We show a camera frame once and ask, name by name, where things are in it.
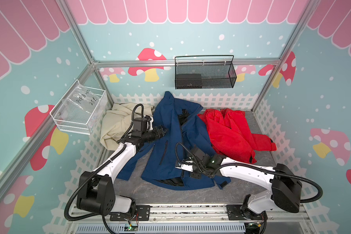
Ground navy blue jacket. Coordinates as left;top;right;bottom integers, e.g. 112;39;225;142
117;91;231;191

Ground red jacket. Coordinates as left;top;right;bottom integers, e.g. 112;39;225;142
198;108;277;164

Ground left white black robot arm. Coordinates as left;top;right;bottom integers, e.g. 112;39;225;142
64;104;167;221

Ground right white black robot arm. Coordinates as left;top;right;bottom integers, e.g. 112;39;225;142
175;142;323;220

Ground cream beige jacket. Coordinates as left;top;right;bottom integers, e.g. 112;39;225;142
99;102;155;151

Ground black box in basket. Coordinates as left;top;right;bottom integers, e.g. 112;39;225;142
175;74;202;89

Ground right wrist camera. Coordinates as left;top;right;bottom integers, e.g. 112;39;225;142
175;163;194;172

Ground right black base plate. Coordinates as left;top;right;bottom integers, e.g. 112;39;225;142
226;204;267;221

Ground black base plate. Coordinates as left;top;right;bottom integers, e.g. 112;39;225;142
226;204;267;221
109;205;151;222

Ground aluminium front rail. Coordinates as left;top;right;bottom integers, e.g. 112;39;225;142
64;203;316;234

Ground black wire mesh basket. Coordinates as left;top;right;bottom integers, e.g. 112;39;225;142
174;55;237;89

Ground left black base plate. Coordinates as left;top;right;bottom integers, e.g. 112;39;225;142
109;205;151;222

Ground white wire basket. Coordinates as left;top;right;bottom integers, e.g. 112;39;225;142
49;79;108;136

